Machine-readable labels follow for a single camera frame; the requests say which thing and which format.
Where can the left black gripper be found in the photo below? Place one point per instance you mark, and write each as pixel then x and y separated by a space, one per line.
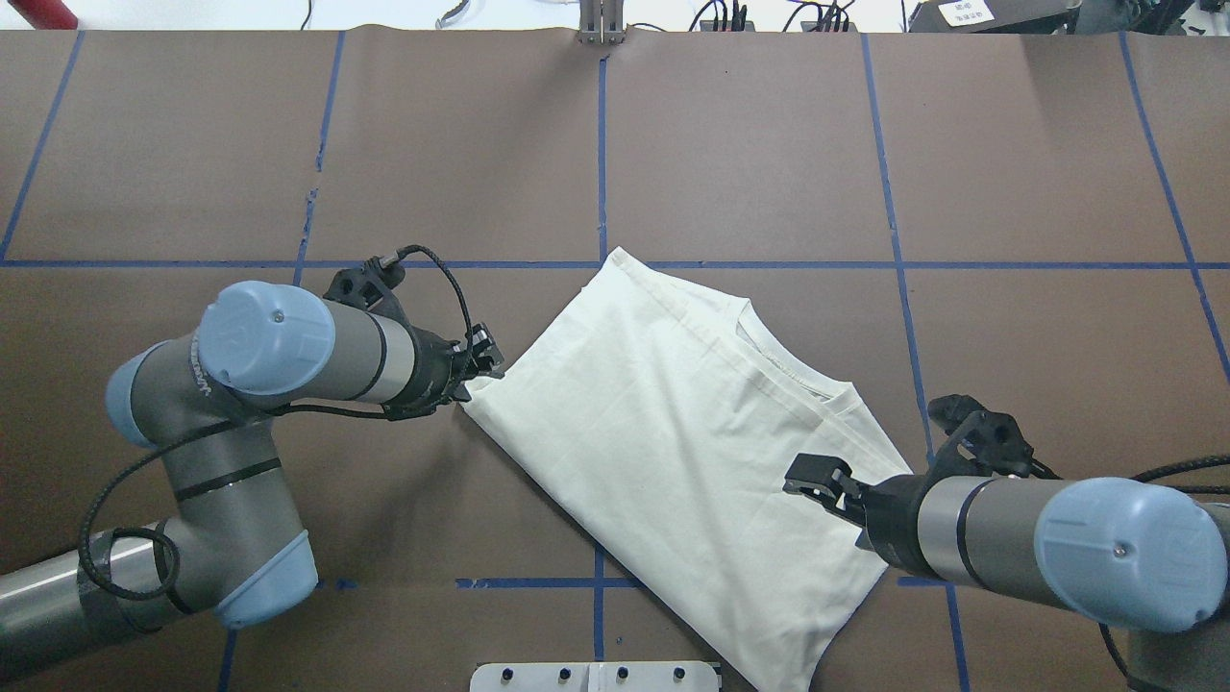
pixel 431 373

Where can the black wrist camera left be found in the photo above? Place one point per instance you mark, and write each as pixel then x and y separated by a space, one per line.
pixel 369 286

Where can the red cylindrical bottle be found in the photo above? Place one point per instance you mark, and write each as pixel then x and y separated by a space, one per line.
pixel 46 14

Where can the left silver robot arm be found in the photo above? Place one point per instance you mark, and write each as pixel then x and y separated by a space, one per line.
pixel 204 404

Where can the black device white label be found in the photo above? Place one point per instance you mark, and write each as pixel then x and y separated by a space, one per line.
pixel 993 17

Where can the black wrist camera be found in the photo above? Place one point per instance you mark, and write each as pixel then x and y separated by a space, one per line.
pixel 981 442
pixel 369 286

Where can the white camera post base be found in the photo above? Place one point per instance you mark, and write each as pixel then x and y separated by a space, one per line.
pixel 667 675

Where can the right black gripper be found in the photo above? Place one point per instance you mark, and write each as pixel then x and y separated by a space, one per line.
pixel 890 520

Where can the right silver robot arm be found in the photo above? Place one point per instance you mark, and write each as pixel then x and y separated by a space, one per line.
pixel 1144 560

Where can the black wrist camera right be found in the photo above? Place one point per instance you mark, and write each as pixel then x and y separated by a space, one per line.
pixel 981 442

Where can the aluminium frame post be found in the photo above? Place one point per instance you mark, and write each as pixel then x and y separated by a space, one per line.
pixel 601 22

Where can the cream long-sleeve cat shirt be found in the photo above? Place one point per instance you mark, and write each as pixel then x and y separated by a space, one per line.
pixel 663 416

